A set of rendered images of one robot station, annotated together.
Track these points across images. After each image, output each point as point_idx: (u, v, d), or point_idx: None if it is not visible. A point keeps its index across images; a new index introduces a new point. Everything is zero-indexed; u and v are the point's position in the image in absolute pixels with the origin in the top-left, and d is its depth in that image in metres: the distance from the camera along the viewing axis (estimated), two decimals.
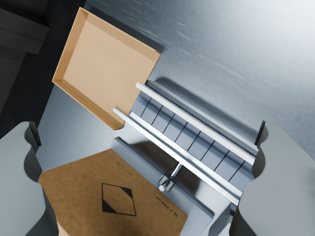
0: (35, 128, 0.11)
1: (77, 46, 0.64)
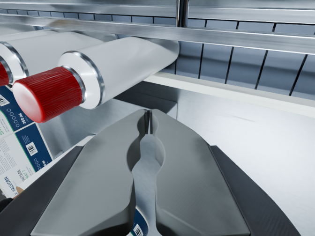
0: (148, 117, 0.12)
1: None
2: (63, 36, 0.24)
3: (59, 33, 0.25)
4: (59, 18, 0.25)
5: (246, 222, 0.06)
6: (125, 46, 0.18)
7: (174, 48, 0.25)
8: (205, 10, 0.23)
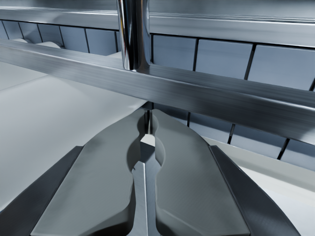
0: (148, 117, 0.12)
1: None
2: None
3: None
4: None
5: (246, 222, 0.06)
6: (16, 107, 0.08)
7: None
8: (196, 23, 0.13)
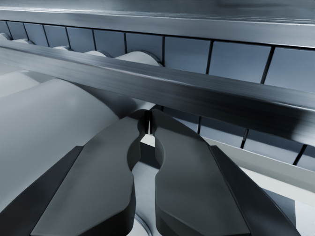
0: (148, 117, 0.12)
1: None
2: (4, 84, 0.12)
3: (0, 75, 0.13)
4: (112, 62, 0.09)
5: (246, 222, 0.06)
6: (30, 114, 0.08)
7: None
8: None
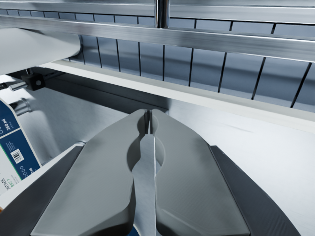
0: (148, 117, 0.12)
1: None
2: None
3: None
4: (30, 17, 0.22)
5: (246, 222, 0.06)
6: None
7: (71, 40, 0.29)
8: (194, 8, 0.20)
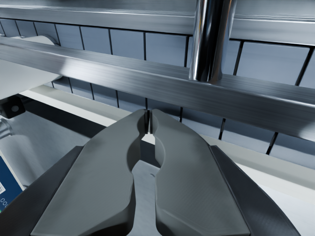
0: (148, 117, 0.12)
1: None
2: None
3: None
4: None
5: (246, 222, 0.06)
6: None
7: None
8: (242, 24, 0.12)
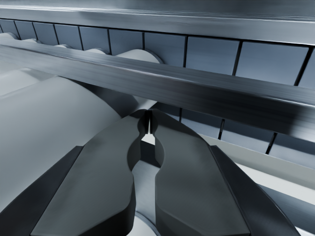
0: (148, 117, 0.12)
1: None
2: (4, 82, 0.12)
3: (0, 73, 0.13)
4: (148, 66, 0.08)
5: (246, 222, 0.06)
6: (32, 113, 0.08)
7: None
8: None
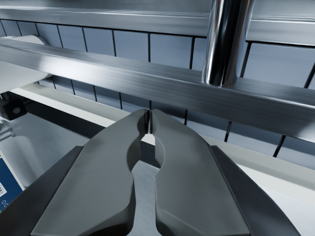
0: (148, 117, 0.12)
1: None
2: None
3: None
4: None
5: (246, 222, 0.06)
6: None
7: None
8: (249, 25, 0.12)
